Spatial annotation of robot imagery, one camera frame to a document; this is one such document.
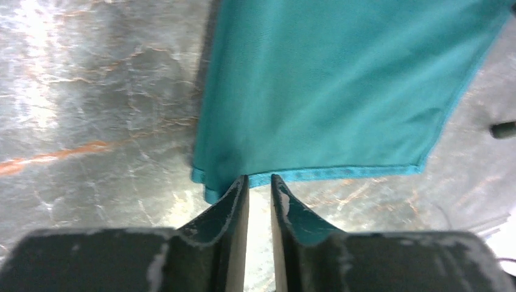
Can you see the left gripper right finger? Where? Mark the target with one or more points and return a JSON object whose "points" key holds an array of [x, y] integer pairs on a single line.
{"points": [[310, 254]]}

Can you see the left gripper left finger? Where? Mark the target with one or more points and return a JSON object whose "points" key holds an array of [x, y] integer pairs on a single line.
{"points": [[206, 254]]}

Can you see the teal cloth napkin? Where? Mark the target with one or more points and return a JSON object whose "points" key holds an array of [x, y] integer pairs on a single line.
{"points": [[318, 90]]}

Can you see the pink music stand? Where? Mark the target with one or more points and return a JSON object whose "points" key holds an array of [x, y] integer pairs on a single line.
{"points": [[503, 130]]}

